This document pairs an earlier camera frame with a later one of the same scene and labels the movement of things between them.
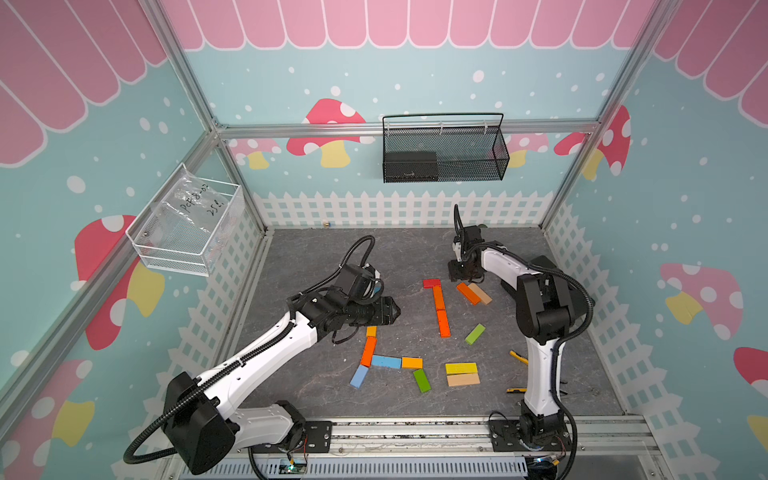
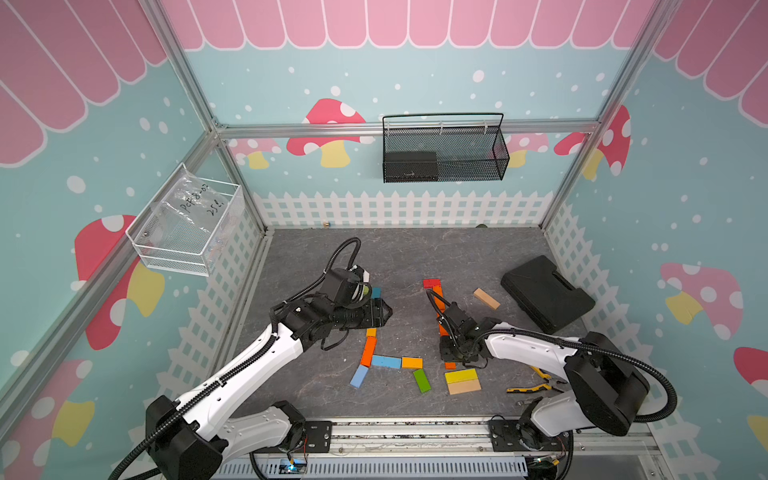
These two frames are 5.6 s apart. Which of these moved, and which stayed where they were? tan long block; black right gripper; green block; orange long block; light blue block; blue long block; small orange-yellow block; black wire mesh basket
Moved: tan long block; black right gripper
Stayed: black wire mesh basket; blue long block; small orange-yellow block; green block; orange long block; light blue block
